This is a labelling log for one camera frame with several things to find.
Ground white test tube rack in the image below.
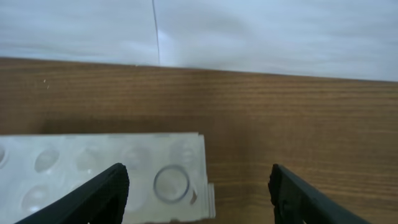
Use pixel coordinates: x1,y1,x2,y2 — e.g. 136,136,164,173
0,133,216,224

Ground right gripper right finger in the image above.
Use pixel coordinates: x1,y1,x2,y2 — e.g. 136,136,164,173
268,164,371,224

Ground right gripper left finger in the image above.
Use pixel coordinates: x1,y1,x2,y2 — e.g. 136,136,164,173
14,162,130,224

